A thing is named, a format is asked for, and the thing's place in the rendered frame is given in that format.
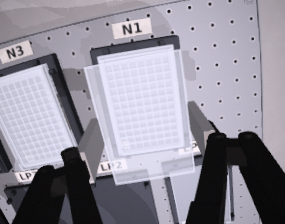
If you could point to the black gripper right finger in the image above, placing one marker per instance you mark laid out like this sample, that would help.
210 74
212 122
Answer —
263 176

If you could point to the grey perforated base plate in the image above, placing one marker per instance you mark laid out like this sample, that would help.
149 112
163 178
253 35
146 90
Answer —
221 48

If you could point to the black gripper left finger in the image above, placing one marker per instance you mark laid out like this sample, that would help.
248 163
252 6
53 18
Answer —
81 164

